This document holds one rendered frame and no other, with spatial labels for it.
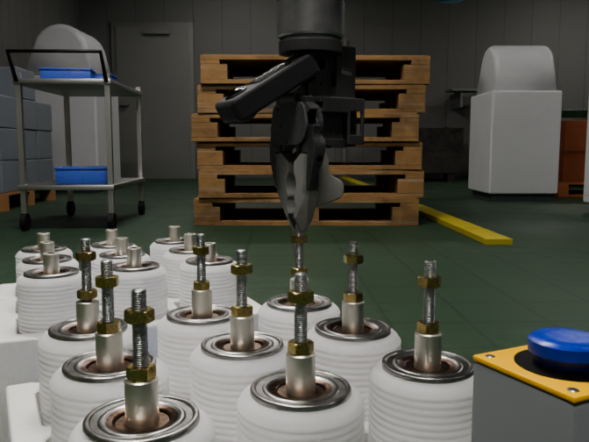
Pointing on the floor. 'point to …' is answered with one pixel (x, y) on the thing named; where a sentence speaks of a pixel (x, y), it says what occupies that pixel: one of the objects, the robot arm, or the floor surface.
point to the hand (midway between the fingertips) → (294, 221)
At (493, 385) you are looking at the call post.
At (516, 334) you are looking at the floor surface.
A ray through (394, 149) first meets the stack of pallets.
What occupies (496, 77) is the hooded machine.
